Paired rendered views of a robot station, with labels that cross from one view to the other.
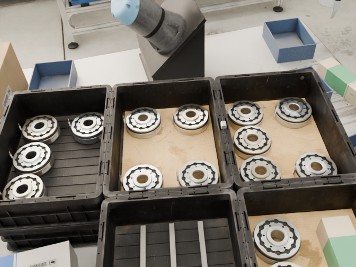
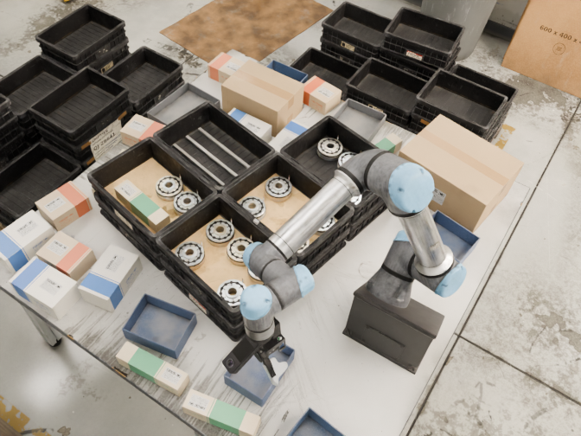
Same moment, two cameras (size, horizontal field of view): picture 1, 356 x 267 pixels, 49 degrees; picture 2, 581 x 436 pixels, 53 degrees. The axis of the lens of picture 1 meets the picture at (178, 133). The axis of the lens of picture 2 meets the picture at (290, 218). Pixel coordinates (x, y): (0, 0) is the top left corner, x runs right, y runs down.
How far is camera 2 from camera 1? 2.03 m
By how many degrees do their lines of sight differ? 72
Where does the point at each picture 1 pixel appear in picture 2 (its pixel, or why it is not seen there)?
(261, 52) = (336, 422)
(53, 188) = (322, 163)
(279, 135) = (229, 273)
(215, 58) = (369, 378)
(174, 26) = (376, 279)
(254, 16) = not seen: outside the picture
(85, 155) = not seen: hidden behind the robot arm
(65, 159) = not seen: hidden behind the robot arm
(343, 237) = (153, 212)
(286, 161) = (213, 257)
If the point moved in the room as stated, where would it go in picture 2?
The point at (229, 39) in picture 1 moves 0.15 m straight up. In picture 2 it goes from (384, 419) to (393, 403)
